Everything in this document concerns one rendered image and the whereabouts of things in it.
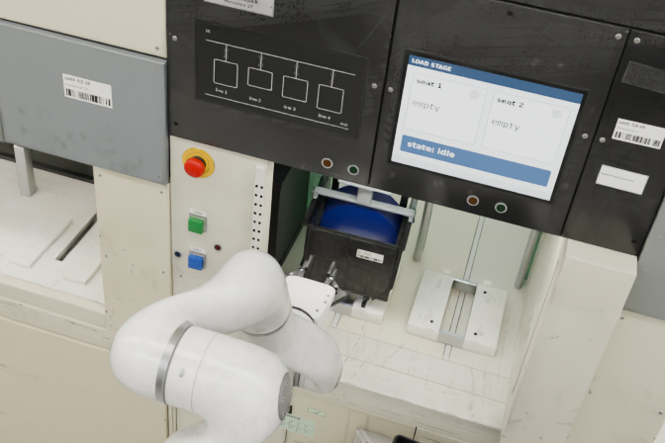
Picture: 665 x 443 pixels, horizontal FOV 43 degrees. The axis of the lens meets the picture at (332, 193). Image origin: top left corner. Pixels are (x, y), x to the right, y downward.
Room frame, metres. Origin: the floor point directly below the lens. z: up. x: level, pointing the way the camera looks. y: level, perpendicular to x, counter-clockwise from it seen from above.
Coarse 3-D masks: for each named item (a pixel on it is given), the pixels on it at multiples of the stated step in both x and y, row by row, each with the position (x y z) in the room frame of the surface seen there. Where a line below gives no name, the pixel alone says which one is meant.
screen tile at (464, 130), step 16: (416, 80) 1.24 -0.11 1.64; (432, 80) 1.24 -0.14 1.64; (448, 80) 1.23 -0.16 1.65; (416, 96) 1.24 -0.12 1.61; (432, 96) 1.24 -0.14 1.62; (448, 96) 1.23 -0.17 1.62; (464, 96) 1.23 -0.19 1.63; (416, 112) 1.24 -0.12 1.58; (464, 112) 1.23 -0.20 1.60; (480, 112) 1.22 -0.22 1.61; (416, 128) 1.24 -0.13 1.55; (432, 128) 1.24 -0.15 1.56; (448, 128) 1.23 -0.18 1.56; (464, 128) 1.22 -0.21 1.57
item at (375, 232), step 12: (324, 216) 1.57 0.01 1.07; (336, 216) 1.56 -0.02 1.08; (348, 216) 1.56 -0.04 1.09; (360, 216) 1.55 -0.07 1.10; (372, 216) 1.55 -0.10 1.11; (336, 228) 1.57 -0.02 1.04; (348, 228) 1.56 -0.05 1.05; (360, 228) 1.56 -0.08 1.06; (372, 228) 1.55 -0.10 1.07; (384, 228) 1.55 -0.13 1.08; (384, 240) 1.55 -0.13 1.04; (396, 240) 1.54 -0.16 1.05
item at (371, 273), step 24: (336, 192) 1.57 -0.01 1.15; (360, 192) 1.53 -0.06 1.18; (384, 192) 1.50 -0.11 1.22; (312, 216) 1.50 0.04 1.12; (408, 216) 1.53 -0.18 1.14; (312, 240) 1.47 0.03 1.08; (336, 240) 1.46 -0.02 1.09; (360, 240) 1.45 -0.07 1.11; (336, 264) 1.46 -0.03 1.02; (360, 264) 1.45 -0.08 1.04; (384, 264) 1.44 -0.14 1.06; (360, 288) 1.46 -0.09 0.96; (384, 288) 1.45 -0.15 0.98
